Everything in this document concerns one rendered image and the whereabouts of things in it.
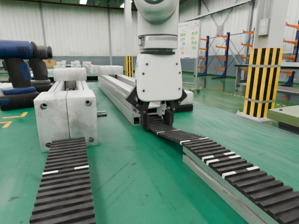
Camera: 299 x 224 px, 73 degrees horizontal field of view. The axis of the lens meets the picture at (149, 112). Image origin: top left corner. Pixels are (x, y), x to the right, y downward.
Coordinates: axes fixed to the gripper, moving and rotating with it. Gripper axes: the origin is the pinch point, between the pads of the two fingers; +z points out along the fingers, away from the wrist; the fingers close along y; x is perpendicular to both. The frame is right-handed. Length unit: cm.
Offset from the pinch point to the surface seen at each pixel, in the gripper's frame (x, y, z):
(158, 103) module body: 4.8, 2.2, -3.0
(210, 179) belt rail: -23.4, -2.1, 0.9
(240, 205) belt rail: -28.5, -2.0, 0.9
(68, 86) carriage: 37.6, -20.0, -4.6
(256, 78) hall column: 203, 247, 15
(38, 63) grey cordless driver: 60, -32, -12
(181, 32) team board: 514, 279, -89
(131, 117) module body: 5.2, -5.0, 0.1
